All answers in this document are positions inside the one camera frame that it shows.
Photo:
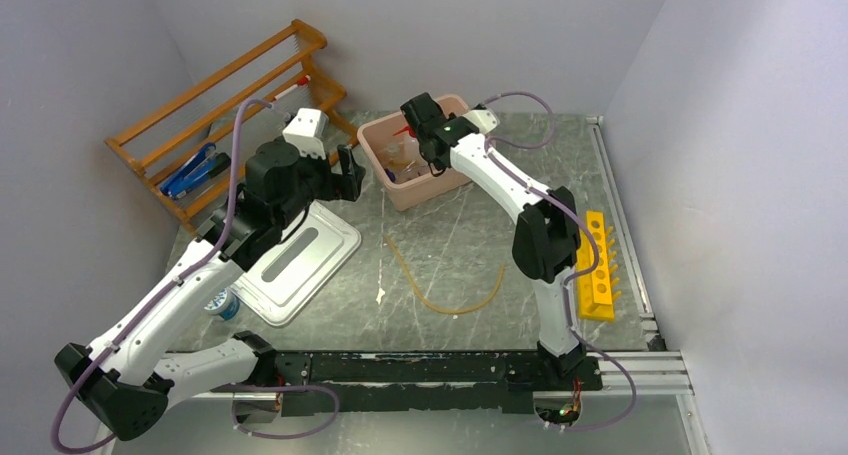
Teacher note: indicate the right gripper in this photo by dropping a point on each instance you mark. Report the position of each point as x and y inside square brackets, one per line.
[451, 117]

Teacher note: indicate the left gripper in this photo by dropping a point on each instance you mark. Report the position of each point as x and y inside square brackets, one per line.
[345, 185]

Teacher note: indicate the clear glass beaker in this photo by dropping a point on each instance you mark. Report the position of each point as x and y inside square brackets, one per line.
[394, 158]

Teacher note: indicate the white red-capped squeeze bottle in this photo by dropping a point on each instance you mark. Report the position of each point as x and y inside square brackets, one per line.
[406, 137]

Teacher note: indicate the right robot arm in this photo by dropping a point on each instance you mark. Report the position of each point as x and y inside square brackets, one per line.
[546, 237]

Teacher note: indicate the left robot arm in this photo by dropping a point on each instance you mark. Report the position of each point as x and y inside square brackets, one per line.
[124, 376]

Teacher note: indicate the pink plastic bin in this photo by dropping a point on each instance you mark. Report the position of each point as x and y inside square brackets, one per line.
[412, 186]

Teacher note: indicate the white tray lid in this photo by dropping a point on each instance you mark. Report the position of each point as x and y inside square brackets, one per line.
[290, 275]

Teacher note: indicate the blue stapler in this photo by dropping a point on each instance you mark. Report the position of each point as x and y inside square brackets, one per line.
[204, 165]

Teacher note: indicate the wooden shelf rack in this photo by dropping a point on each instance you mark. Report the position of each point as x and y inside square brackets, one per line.
[156, 146]

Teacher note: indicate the blue white tape roll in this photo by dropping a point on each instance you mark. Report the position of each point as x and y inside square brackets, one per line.
[225, 305]

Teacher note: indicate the yellow test tube rack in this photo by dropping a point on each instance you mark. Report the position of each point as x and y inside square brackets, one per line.
[596, 292]

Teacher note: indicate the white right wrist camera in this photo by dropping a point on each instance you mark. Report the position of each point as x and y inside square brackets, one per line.
[484, 120]

